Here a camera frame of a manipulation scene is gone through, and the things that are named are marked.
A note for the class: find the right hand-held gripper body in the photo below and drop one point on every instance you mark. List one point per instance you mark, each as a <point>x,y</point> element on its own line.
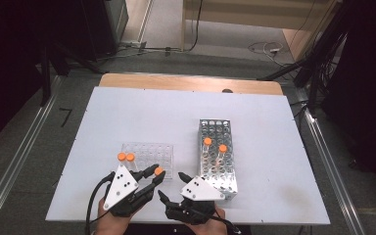
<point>197,190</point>

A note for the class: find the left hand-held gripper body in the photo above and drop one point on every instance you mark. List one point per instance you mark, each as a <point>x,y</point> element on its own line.
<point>121,186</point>

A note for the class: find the orange capped test tube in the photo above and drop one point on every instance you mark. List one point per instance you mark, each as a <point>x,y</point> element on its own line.
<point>121,156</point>
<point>207,141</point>
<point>222,148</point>
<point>130,157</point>
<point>158,171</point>

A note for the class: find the clear plastic tube rack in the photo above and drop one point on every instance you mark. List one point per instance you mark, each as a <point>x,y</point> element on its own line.
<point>156,153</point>

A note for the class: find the metal test tube rack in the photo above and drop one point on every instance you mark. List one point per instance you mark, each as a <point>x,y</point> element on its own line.
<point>215,133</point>

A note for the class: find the person's left hand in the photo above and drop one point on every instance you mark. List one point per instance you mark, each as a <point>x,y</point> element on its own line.
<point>114,223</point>

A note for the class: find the person's right hand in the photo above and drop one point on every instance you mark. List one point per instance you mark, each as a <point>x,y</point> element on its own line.
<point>209,228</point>

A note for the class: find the white board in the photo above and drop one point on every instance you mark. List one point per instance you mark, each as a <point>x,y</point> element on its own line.
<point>143,114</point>

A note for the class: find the dark table grommet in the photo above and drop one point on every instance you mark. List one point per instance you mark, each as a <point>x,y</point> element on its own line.
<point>227,90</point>

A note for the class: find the grey power strip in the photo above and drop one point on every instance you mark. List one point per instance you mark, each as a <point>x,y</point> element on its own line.
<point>133,44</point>

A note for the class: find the black metal stand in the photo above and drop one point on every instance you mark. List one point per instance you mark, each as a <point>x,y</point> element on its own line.
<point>45,75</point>

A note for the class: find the dark cabinet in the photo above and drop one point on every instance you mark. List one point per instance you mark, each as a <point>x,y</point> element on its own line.
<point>101,29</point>

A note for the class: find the metal floor rail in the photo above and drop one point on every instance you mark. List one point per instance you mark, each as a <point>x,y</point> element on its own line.
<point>331,163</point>
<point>19,153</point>

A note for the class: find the beige wooden frame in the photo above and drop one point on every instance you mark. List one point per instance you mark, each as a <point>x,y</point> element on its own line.
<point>258,14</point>

